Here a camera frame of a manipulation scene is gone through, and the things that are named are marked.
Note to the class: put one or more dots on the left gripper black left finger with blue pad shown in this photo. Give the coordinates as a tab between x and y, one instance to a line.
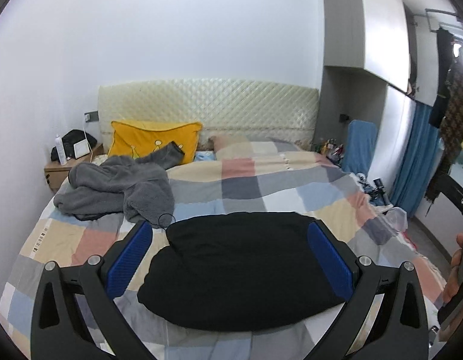
58	328

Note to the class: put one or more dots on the grey white wardrobe cabinet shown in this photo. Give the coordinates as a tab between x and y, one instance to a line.
380	58

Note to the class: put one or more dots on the metal clothes rack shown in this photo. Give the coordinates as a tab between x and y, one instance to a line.
447	20

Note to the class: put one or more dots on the plaid hanging garment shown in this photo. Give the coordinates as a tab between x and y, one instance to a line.
451	129

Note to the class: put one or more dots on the yellow pillow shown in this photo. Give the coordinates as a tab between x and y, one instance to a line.
138	138

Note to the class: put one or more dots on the wooden nightstand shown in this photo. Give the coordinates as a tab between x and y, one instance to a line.
55	173

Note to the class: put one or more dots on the grey fleece garment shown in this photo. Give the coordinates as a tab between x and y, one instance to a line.
138	188

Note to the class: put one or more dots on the white bottle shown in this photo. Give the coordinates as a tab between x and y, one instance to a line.
60	150

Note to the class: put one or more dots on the black bag on nightstand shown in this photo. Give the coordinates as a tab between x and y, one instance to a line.
76	136

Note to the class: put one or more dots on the wall socket panel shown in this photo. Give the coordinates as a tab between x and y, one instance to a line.
91	117

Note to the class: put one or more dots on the cream quilted headboard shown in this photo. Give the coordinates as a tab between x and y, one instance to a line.
222	106

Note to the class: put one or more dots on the person's right hand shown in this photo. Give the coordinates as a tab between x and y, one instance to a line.
451	289

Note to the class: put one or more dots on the black hanging garment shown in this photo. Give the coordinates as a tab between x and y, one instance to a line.
445	60

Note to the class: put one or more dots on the black puffer jacket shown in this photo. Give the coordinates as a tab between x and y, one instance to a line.
237	272

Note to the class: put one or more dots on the pink checked pillow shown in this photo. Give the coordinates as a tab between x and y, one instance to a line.
231	146

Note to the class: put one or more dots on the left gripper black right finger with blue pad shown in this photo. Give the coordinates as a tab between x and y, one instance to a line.
384	315

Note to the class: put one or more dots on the blue cloth on chair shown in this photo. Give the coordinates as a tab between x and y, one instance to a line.
360	147

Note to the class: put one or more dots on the blue curtain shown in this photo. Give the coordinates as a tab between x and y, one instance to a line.
416	169

